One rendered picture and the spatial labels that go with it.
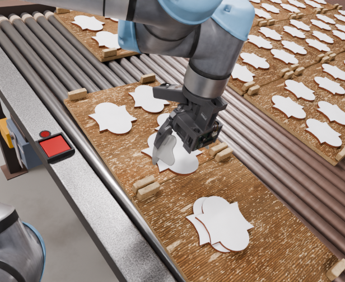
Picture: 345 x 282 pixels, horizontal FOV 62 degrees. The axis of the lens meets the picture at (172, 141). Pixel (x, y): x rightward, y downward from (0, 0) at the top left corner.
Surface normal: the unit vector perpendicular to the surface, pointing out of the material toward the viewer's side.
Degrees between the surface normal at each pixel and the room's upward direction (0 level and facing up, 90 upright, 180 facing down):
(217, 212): 0
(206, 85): 91
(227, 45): 91
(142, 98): 0
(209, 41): 80
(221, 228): 0
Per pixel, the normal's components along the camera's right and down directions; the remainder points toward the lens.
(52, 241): 0.20, -0.69
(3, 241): 0.87, -0.26
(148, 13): -0.02, 0.94
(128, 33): 0.11, 0.65
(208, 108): -0.79, 0.31
